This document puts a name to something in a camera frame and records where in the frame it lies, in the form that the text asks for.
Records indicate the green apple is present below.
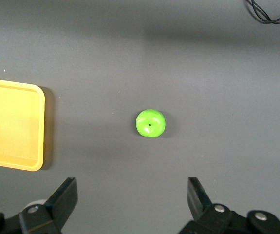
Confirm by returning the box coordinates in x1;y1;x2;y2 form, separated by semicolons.
135;108;167;139

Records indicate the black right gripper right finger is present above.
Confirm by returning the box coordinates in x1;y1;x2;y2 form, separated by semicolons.
178;177;249;234

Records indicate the yellow plastic tray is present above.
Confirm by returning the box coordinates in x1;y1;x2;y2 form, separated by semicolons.
0;77;45;173

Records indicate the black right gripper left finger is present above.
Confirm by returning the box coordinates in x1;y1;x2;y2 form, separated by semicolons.
19;177;78;234

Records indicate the loose black cable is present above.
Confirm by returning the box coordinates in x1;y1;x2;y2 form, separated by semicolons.
243;0;280;25

